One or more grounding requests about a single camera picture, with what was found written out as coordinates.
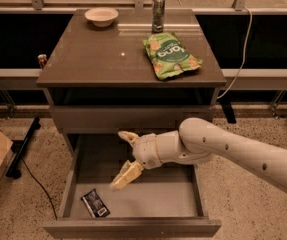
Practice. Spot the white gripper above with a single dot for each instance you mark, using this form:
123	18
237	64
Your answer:
144	150

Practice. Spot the dark blue rxbar wrapper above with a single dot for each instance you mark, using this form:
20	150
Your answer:
95	205

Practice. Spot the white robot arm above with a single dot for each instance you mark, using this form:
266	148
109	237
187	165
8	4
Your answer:
193	142

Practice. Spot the open grey middle drawer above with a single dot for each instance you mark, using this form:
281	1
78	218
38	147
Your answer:
162	203

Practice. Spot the closed grey top drawer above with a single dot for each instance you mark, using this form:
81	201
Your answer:
111	119

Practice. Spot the grey drawer cabinet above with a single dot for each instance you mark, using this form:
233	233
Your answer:
93	66

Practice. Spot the green snack chip bag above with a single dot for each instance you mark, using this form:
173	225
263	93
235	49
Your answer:
168	56

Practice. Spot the black stand leg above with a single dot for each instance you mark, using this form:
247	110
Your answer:
19	148

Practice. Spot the small red soda can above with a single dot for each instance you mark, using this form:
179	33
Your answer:
42	60

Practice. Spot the white paper bowl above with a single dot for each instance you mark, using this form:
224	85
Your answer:
101	16

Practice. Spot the dark tall drink can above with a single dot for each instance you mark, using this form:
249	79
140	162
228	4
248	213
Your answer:
158	7

